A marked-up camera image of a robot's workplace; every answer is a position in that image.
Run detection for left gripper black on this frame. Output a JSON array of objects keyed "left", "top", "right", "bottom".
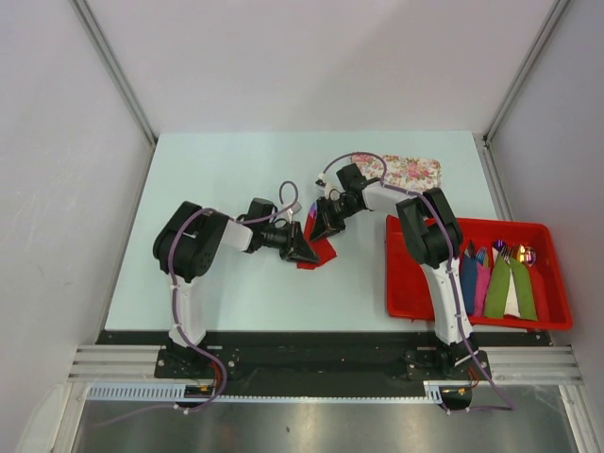
[{"left": 260, "top": 221, "right": 317, "bottom": 264}]

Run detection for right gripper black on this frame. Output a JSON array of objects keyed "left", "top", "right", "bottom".
[{"left": 311, "top": 195, "right": 362, "bottom": 243}]

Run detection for red paper napkin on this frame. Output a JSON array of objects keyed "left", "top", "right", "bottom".
[{"left": 296, "top": 213, "right": 337, "bottom": 270}]

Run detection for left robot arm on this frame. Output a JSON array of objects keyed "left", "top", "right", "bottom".
[{"left": 153, "top": 198, "right": 319, "bottom": 378}]

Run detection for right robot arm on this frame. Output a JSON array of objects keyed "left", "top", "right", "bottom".
[{"left": 310, "top": 163, "right": 487, "bottom": 378}]

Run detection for blue napkin roll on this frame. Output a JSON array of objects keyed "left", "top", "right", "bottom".
[{"left": 460, "top": 241, "right": 478, "bottom": 316}]

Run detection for pink napkin roll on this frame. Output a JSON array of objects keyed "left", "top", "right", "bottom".
[{"left": 474, "top": 247, "right": 492, "bottom": 317}]

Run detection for green napkin roll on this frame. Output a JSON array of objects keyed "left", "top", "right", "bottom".
[
  {"left": 483, "top": 257, "right": 511, "bottom": 319},
  {"left": 510, "top": 259, "right": 538, "bottom": 322}
]

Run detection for white napkin roll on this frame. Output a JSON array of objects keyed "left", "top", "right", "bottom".
[{"left": 500, "top": 245, "right": 520, "bottom": 318}]

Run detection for floral cloth mat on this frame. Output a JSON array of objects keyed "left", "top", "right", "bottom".
[{"left": 350, "top": 154, "right": 442, "bottom": 193}]

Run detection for red plastic bin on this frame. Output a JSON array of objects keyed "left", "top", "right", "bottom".
[{"left": 385, "top": 216, "right": 573, "bottom": 330}]

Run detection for iridescent spoon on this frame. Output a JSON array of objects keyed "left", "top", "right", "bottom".
[{"left": 511, "top": 243, "right": 537, "bottom": 267}]

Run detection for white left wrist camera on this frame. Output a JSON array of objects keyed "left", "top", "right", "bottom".
[{"left": 285, "top": 202, "right": 302, "bottom": 222}]

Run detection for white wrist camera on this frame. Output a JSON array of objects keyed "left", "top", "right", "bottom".
[
  {"left": 285, "top": 202, "right": 302, "bottom": 222},
  {"left": 315, "top": 173, "right": 339, "bottom": 198}
]

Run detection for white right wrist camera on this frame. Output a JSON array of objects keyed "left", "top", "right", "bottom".
[{"left": 315, "top": 173, "right": 339, "bottom": 198}]

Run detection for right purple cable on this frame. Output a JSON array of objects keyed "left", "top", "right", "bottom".
[{"left": 320, "top": 150, "right": 515, "bottom": 412}]

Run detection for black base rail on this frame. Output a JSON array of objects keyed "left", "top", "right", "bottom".
[{"left": 155, "top": 329, "right": 493, "bottom": 397}]

